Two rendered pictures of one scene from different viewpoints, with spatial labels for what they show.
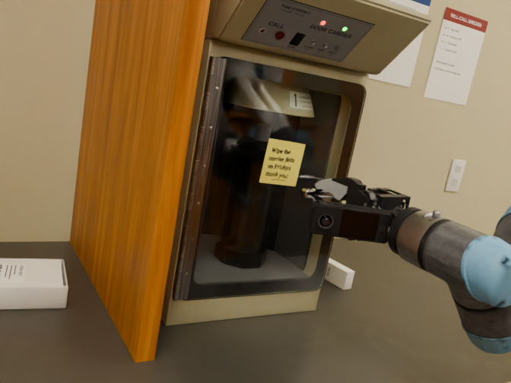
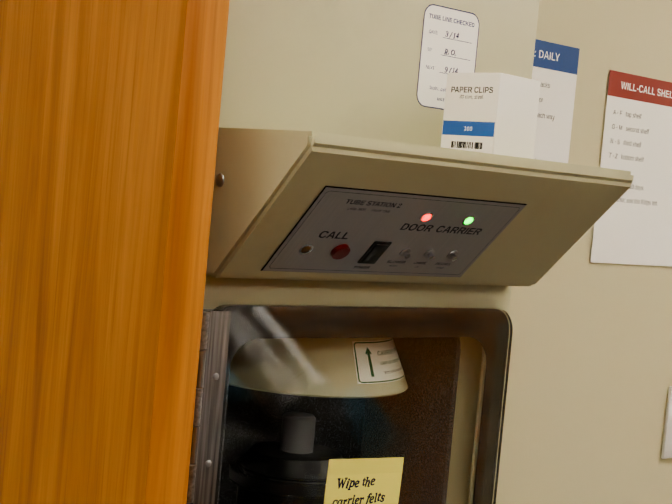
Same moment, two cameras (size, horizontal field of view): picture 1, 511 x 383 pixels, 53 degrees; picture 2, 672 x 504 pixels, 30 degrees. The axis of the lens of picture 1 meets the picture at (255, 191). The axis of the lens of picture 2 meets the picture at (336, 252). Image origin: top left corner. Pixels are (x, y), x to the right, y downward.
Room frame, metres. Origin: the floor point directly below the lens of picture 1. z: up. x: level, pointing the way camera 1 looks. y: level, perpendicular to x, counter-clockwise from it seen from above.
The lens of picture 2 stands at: (-0.08, 0.12, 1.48)
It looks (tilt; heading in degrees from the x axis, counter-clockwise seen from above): 3 degrees down; 353
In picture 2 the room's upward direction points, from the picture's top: 5 degrees clockwise
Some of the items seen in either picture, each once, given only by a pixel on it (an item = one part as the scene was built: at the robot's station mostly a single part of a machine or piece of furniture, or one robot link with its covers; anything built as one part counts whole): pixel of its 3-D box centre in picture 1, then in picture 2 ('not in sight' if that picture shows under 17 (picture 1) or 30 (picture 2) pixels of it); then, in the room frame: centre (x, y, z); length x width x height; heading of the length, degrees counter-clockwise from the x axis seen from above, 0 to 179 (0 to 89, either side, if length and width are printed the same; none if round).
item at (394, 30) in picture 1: (325, 27); (428, 219); (0.81, -0.06, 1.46); 0.32 x 0.11 x 0.10; 123
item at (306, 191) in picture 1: (319, 190); not in sight; (0.87, -0.11, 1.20); 0.10 x 0.05 x 0.03; 122
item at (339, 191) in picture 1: (342, 187); not in sight; (0.83, -0.14, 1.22); 0.09 x 0.06 x 0.03; 33
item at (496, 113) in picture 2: not in sight; (490, 116); (0.84, -0.10, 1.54); 0.05 x 0.05 x 0.06; 39
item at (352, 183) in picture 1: (350, 193); not in sight; (0.78, -0.15, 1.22); 0.09 x 0.02 x 0.05; 33
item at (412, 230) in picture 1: (424, 237); not in sight; (0.67, -0.24, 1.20); 0.08 x 0.05 x 0.08; 123
